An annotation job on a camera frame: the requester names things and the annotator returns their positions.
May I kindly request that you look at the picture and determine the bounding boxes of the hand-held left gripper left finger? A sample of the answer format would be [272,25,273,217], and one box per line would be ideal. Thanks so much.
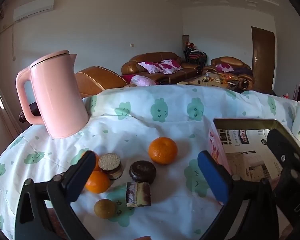
[14,151,97,240]

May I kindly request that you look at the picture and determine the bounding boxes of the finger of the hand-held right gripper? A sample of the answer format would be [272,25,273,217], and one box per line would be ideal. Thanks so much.
[267,129,300,220]

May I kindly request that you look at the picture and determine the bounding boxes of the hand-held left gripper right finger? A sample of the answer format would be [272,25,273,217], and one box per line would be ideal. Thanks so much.
[197,151,281,240]

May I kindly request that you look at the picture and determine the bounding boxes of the orange tangerine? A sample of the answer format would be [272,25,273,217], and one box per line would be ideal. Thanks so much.
[84,170,112,194]
[93,153,101,172]
[148,137,178,165]

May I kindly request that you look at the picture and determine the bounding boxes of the gold-rimmed pink box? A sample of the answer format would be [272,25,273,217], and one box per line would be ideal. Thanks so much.
[207,118,300,188]

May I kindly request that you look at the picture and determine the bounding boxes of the small brown round fruit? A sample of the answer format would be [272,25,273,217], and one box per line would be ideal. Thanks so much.
[94,199,117,219]

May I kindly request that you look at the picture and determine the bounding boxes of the round cake with white top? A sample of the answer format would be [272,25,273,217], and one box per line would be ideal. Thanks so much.
[98,153,124,180]

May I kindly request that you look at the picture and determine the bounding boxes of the square layered cake slice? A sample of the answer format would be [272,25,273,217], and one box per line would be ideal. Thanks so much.
[126,182,151,207]

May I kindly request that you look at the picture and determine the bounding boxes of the round chocolate pie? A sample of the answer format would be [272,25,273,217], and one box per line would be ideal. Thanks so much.
[129,160,157,183]

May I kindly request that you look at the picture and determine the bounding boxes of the newspaper lining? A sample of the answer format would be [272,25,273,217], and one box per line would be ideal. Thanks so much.
[216,128,290,180]

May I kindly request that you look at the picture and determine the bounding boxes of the cloud print tablecloth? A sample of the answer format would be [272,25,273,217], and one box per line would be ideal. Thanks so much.
[0,84,300,240]

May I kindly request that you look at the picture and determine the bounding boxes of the dark wooden chair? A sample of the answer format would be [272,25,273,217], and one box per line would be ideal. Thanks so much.
[19,102,42,123]

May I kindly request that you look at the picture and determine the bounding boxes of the brown wooden door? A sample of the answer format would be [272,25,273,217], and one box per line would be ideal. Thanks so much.
[251,26,276,92]

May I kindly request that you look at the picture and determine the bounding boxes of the pink electric kettle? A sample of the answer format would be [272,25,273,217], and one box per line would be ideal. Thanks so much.
[16,50,90,139]

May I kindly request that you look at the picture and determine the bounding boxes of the tangerine pile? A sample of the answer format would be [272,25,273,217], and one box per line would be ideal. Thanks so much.
[219,73,237,81]

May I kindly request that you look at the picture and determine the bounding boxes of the wooden coffee table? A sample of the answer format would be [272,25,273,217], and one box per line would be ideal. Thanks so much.
[176,74,240,88]

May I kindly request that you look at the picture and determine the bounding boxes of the floral pink white pillow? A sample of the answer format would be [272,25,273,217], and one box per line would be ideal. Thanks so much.
[216,63,234,72]
[159,59,183,74]
[139,61,164,74]

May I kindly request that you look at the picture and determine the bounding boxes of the small brown leather sofa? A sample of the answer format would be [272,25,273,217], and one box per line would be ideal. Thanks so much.
[202,57,255,90]

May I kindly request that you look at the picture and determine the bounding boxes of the brown leather chaise sofa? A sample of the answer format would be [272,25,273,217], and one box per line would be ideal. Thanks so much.
[75,66,128,98]

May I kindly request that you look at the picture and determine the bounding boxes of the magenta blanket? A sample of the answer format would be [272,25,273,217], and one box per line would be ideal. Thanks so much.
[122,74,140,83]

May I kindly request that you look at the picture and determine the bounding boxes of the pale pink pillow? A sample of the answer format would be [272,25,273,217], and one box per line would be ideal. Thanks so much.
[130,75,157,86]

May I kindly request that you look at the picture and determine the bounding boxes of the black stacked chairs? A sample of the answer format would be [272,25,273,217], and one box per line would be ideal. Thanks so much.
[184,47,207,65]

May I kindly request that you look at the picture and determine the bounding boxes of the long brown leather sofa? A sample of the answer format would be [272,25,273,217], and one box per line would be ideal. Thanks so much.
[122,52,202,84]

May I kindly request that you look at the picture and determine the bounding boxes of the white air conditioner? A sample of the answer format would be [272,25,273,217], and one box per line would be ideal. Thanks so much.
[14,0,55,22]

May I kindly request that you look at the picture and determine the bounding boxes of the white wall cable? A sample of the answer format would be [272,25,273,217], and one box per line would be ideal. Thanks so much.
[0,7,16,61]

